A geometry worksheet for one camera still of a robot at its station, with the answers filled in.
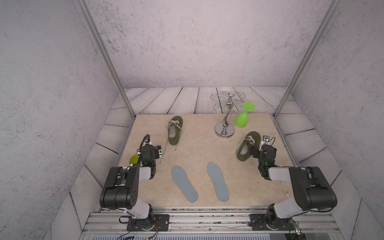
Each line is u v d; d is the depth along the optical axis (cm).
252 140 97
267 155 71
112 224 75
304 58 89
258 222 71
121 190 45
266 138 81
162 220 74
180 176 90
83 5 70
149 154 72
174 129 106
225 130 111
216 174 93
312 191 46
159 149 89
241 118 96
